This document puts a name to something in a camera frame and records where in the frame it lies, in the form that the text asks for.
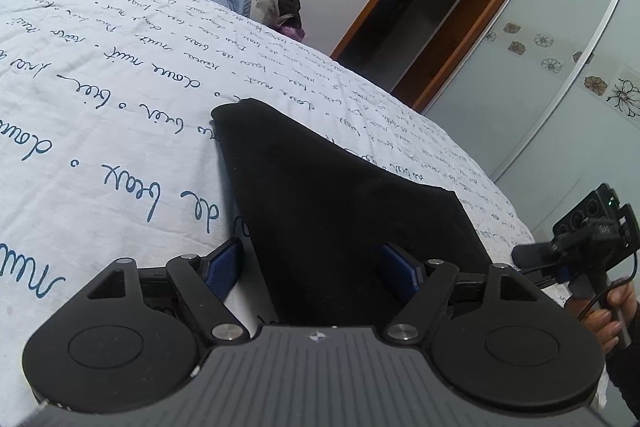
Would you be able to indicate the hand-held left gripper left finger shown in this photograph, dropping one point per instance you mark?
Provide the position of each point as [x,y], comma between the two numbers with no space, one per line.
[225,264]

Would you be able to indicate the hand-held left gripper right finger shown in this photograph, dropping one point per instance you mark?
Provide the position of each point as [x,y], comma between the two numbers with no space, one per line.
[397,269]

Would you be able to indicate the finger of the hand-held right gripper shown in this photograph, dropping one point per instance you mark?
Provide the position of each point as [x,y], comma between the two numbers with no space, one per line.
[532,257]

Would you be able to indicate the black pants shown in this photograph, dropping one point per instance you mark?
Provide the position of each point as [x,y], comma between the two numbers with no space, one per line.
[325,207]

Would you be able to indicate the person's right forearm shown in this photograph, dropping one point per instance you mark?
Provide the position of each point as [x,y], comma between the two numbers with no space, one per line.
[625,382]

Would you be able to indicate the person's right hand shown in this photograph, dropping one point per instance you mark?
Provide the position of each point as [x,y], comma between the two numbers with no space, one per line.
[607,322]

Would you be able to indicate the frosted glass wardrobe door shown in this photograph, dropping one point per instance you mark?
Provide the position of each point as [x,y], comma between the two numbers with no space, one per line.
[550,107]

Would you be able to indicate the white script-printed bed sheet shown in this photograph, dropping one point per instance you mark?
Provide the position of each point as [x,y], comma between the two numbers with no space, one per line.
[100,107]

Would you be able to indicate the open wooden shelf unit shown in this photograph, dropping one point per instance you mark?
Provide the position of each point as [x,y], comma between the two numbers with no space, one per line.
[425,7]

